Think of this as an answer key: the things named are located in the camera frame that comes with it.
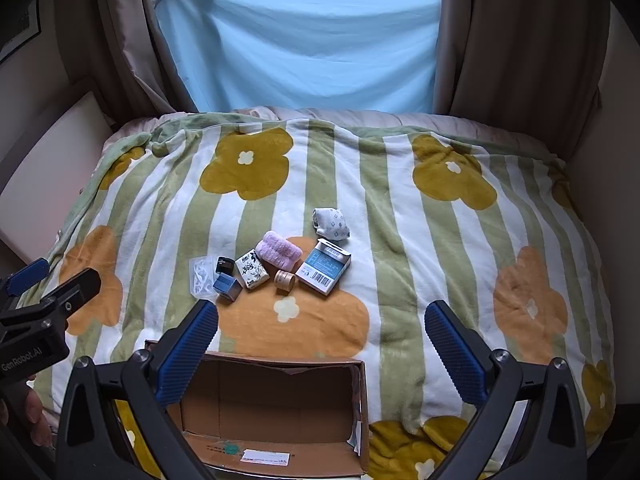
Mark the clear plastic floss pick case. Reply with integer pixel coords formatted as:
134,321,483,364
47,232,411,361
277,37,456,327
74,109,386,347
189,256,218,301

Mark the small dark blue box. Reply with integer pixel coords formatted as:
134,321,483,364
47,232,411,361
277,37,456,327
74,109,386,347
214,273,243,302

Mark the black round jar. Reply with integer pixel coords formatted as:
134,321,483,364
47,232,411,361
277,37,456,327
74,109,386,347
216,256,235,276

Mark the white floral print box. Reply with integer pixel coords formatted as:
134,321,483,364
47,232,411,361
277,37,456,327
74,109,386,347
235,249,270,290

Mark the pink fluffy towel roll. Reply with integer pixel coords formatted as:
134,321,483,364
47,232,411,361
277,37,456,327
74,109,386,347
255,231,303,272

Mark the blue white barcode box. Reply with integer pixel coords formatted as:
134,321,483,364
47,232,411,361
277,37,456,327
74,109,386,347
295,240,352,296

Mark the white patterned sock ball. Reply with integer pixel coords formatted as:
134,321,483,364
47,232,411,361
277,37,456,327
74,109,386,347
311,207,350,242

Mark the person's left hand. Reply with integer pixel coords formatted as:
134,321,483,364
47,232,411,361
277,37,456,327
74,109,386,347
21,386,53,448

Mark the beige padded headboard cushion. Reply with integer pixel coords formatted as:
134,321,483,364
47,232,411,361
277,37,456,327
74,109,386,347
1,91,112,262

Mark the brown cardboard box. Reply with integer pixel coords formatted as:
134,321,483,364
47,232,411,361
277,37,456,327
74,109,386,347
167,352,369,479

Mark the striped floral fleece blanket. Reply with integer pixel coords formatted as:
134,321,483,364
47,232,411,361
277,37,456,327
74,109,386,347
27,114,615,479

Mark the brown left curtain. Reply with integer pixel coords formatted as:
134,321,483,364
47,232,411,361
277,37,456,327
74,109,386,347
54,0,196,124

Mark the brown curtain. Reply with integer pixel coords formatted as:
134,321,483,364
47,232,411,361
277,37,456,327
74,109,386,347
54,0,196,124
433,0,610,159

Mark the light blue sheet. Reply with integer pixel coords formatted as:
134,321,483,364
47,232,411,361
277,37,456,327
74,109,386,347
155,0,442,113

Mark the brown right curtain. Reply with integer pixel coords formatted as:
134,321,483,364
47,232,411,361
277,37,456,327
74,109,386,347
433,0,610,159

